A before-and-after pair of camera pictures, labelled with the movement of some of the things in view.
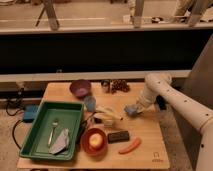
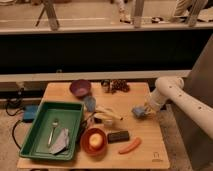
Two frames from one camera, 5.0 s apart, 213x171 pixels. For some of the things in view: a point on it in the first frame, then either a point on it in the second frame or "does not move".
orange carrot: x=137 y=142 does not move
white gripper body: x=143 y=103 -> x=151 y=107
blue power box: x=29 y=112 does not move
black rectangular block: x=116 y=137 does not move
